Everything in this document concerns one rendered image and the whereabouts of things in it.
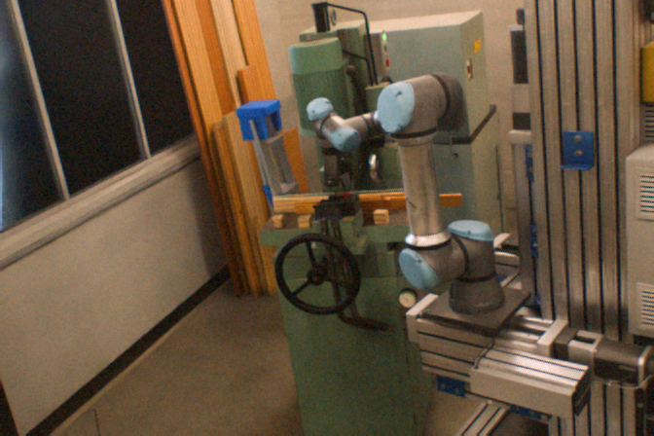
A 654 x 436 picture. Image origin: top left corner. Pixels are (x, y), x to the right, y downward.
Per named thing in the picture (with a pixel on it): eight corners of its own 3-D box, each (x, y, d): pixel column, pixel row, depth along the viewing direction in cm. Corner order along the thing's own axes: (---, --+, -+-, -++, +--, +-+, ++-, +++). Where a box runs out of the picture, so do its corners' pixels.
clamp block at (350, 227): (313, 247, 243) (309, 222, 240) (324, 232, 255) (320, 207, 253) (357, 246, 239) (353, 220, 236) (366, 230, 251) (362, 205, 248)
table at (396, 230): (251, 258, 251) (248, 241, 249) (279, 224, 278) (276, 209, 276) (428, 253, 233) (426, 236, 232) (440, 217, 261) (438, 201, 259)
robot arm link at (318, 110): (314, 119, 214) (300, 105, 220) (324, 145, 222) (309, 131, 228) (337, 104, 216) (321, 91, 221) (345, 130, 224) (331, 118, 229)
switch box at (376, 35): (369, 77, 273) (363, 34, 268) (374, 72, 282) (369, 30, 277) (384, 76, 272) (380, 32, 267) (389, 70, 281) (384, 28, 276)
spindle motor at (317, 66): (295, 140, 250) (280, 49, 241) (309, 127, 266) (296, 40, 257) (345, 136, 245) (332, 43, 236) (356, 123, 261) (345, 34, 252)
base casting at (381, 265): (274, 279, 263) (270, 256, 260) (317, 220, 315) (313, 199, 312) (398, 277, 250) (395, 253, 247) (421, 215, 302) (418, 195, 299)
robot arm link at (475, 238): (505, 268, 198) (502, 221, 194) (467, 284, 192) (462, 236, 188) (475, 255, 208) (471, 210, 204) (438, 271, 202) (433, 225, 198)
